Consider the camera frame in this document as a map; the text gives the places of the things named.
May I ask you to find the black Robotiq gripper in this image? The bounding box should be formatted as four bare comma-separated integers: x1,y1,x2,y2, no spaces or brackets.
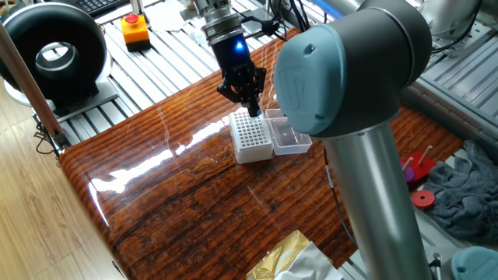
211,33,268,118

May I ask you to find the white pipette tip box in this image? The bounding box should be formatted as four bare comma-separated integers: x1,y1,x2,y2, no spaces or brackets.
227,107,314,165

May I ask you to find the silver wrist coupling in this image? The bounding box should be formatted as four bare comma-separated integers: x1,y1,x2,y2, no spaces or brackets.
194,0,244,46

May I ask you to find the crumpled white cloth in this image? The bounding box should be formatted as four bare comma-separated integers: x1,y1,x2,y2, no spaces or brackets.
189,17,213,46

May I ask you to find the white paper sheet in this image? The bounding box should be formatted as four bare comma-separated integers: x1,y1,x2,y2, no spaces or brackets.
146,0,199,33

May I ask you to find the orange emergency stop button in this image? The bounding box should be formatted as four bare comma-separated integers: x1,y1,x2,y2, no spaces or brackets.
119,13,153,53

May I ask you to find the black keyboard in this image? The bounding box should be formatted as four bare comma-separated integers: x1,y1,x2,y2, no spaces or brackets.
75,0,130,19

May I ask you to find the gold tissue pack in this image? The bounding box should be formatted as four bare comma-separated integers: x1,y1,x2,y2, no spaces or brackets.
245,229,344,280

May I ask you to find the silver mounting plate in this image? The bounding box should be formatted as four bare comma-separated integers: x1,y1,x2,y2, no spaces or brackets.
418,0,492,59

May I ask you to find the grey cloth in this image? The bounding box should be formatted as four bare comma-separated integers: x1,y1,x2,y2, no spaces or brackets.
422,139,498,246

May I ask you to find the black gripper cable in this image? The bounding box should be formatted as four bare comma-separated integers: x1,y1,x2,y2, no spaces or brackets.
239,0,312,42

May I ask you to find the black cable with grey sleeve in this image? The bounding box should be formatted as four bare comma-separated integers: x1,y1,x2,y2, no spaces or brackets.
321,147,359,248

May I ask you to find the silver metal post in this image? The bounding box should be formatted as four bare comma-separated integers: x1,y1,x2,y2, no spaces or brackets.
130,0,147,19

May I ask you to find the purple toy ring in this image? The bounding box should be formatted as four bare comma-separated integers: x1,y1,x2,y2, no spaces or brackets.
402,163,416,184

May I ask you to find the red ring stacking toy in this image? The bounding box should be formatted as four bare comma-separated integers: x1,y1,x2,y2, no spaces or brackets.
399,144,437,191

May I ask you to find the red toy ring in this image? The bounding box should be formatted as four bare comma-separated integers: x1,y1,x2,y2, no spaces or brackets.
410,189,436,210

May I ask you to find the brown frame bar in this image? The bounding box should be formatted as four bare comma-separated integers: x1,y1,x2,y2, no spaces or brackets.
0,21,69,151

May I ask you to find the black round ring device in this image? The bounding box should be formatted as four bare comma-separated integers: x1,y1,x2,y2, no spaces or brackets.
0,2,120,117

